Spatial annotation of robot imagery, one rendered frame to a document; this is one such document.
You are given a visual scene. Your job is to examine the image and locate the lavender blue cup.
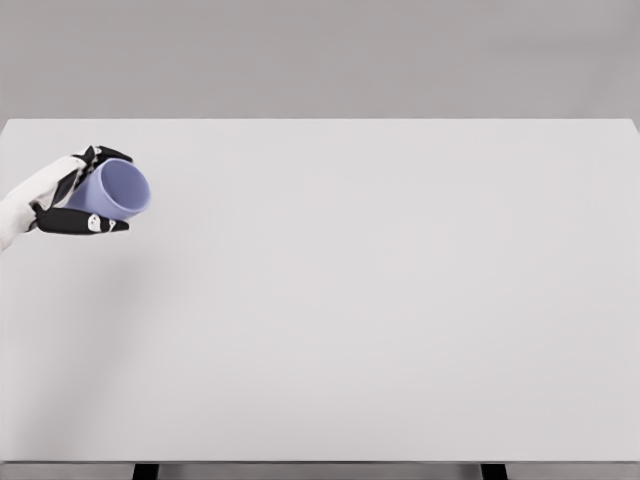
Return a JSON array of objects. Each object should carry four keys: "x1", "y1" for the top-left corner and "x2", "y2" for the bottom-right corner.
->
[{"x1": 65, "y1": 157, "x2": 152, "y2": 222}]

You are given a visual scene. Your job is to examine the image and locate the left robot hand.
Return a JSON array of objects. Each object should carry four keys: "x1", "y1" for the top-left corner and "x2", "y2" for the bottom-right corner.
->
[{"x1": 12, "y1": 144, "x2": 135, "y2": 235}]

